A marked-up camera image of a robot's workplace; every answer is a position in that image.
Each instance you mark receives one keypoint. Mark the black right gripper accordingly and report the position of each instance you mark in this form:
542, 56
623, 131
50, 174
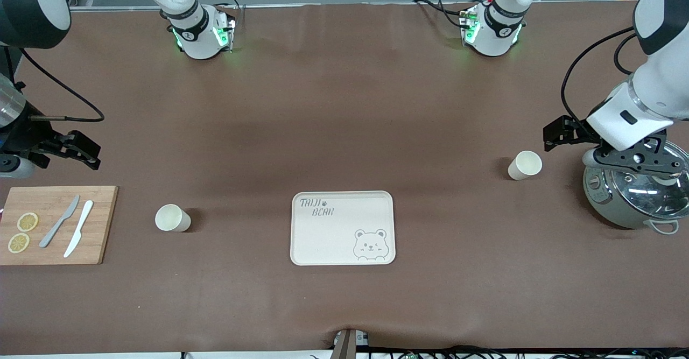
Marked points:
21, 135

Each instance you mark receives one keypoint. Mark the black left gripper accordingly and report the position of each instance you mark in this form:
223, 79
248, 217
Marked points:
577, 129

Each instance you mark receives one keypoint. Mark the white plastic cup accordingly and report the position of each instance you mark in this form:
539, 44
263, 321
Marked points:
525, 165
172, 219

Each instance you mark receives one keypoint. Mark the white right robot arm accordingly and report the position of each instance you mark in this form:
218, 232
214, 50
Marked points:
202, 47

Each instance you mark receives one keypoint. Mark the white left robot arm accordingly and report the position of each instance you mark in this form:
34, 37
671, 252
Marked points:
659, 82

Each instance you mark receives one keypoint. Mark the white bear print tray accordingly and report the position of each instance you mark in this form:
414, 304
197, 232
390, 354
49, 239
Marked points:
334, 235

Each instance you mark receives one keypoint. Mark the grey plastic knife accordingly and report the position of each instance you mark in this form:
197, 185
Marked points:
56, 224

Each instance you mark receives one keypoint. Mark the lemon slice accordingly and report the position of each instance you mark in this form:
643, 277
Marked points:
19, 243
27, 222

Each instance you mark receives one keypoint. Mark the white plastic knife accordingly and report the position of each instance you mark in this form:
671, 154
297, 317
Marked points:
79, 230

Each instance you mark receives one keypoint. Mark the bamboo cutting board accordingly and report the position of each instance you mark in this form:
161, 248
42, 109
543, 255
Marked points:
102, 224

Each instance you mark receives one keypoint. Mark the pale green electric pot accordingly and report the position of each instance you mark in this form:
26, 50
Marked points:
608, 208

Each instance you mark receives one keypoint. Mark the glass pot lid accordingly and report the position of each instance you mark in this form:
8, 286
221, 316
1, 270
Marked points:
646, 192

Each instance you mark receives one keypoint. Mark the brown table cover mat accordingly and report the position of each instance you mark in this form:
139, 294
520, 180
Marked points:
344, 106

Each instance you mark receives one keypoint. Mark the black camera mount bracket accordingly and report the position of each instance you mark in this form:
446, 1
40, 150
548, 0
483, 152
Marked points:
624, 159

